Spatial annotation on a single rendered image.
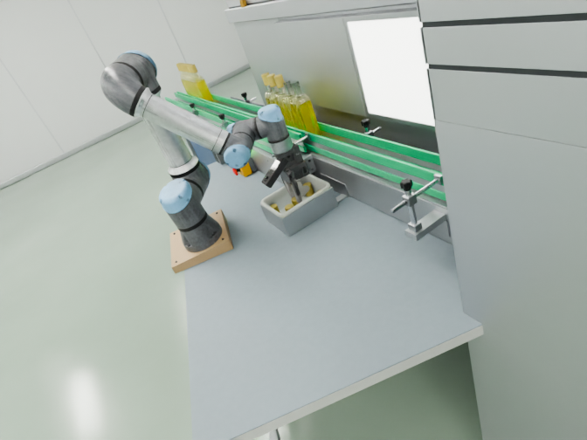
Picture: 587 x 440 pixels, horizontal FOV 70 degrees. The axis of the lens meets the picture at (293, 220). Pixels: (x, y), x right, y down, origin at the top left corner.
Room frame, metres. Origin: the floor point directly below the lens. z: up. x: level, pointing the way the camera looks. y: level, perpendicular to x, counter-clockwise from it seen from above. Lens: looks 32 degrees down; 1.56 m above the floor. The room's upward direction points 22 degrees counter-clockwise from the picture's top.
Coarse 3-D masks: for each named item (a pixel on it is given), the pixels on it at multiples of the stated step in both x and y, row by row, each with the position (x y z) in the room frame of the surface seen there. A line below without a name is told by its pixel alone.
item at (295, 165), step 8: (296, 144) 1.36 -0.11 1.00; (288, 152) 1.32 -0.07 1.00; (296, 152) 1.34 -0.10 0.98; (288, 160) 1.33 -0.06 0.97; (296, 160) 1.34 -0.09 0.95; (288, 168) 1.32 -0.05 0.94; (296, 168) 1.32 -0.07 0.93; (304, 168) 1.34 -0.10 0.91; (288, 176) 1.31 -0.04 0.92; (296, 176) 1.33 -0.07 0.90
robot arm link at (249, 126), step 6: (246, 120) 1.37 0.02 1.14; (252, 120) 1.35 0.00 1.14; (228, 126) 1.39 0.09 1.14; (234, 126) 1.37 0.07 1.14; (240, 126) 1.35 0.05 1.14; (246, 126) 1.34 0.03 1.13; (252, 126) 1.34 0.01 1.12; (234, 132) 1.32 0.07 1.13; (246, 132) 1.31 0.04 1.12; (252, 132) 1.33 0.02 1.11; (258, 132) 1.33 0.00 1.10; (252, 138) 1.31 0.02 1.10; (258, 138) 1.34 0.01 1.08
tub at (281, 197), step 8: (304, 176) 1.43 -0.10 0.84; (312, 176) 1.40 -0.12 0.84; (312, 184) 1.41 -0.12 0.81; (320, 184) 1.35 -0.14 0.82; (328, 184) 1.30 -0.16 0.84; (280, 192) 1.40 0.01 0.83; (320, 192) 1.27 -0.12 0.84; (264, 200) 1.37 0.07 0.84; (272, 200) 1.38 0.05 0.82; (280, 200) 1.39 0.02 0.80; (288, 200) 1.40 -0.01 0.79; (304, 200) 1.26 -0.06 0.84; (272, 208) 1.29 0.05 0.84; (280, 208) 1.39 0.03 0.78; (296, 208) 1.24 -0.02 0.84; (280, 216) 1.23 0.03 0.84
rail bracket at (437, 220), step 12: (408, 180) 0.87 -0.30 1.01; (408, 192) 0.86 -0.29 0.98; (420, 192) 0.87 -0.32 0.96; (408, 204) 0.86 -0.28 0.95; (432, 216) 0.89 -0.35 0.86; (444, 216) 0.88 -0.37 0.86; (408, 228) 0.88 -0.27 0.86; (420, 228) 0.86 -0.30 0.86; (432, 228) 0.86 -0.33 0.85; (444, 228) 0.89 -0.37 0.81
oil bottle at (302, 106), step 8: (296, 96) 1.57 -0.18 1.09; (304, 96) 1.56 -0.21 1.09; (296, 104) 1.55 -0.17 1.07; (304, 104) 1.55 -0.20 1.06; (296, 112) 1.57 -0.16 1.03; (304, 112) 1.54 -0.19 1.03; (312, 112) 1.56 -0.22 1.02; (304, 120) 1.54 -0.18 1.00; (312, 120) 1.55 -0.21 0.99; (304, 128) 1.56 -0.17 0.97; (312, 128) 1.55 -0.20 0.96
